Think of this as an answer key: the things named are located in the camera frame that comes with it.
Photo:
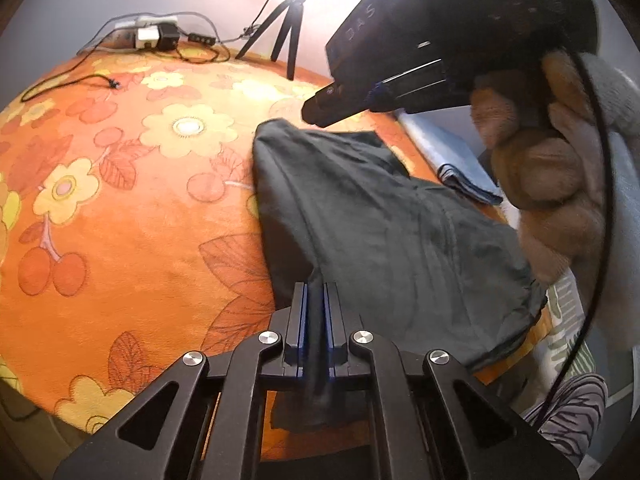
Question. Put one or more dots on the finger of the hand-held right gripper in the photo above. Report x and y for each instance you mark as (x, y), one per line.
(340, 105)

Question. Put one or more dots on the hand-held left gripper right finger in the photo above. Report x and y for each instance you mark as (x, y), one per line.
(331, 320)

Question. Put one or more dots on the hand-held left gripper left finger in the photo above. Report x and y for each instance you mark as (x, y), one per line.
(302, 320)

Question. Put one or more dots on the dark green pants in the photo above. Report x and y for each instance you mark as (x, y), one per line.
(375, 220)

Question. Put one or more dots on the person's right forearm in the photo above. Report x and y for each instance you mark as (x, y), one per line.
(625, 185)

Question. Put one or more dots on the person's right hand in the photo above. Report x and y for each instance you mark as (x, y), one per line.
(540, 175)

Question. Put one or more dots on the black tripod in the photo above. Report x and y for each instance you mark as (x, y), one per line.
(291, 35)

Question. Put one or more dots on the folded blue cloth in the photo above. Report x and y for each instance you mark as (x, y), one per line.
(450, 152)

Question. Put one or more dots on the black power adapter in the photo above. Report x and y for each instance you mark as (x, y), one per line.
(169, 37)

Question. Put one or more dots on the orange floral blanket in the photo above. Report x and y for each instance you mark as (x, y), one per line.
(125, 220)

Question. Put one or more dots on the white power adapter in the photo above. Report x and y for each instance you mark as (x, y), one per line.
(147, 37)

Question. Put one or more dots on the white power strip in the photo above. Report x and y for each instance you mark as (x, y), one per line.
(130, 25)

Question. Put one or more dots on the leaf print cloth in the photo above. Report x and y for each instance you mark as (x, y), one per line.
(567, 320)

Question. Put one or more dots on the person's striped trouser leg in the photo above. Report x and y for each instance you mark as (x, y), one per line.
(570, 415)

